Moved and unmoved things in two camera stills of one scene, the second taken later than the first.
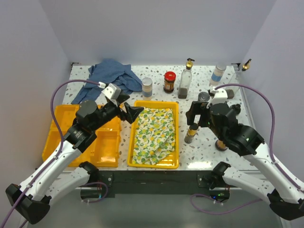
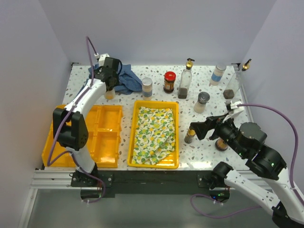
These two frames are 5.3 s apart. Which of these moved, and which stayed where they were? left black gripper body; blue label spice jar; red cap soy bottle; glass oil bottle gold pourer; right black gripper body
Moved: left black gripper body; right black gripper body
Stayed: red cap soy bottle; glass oil bottle gold pourer; blue label spice jar
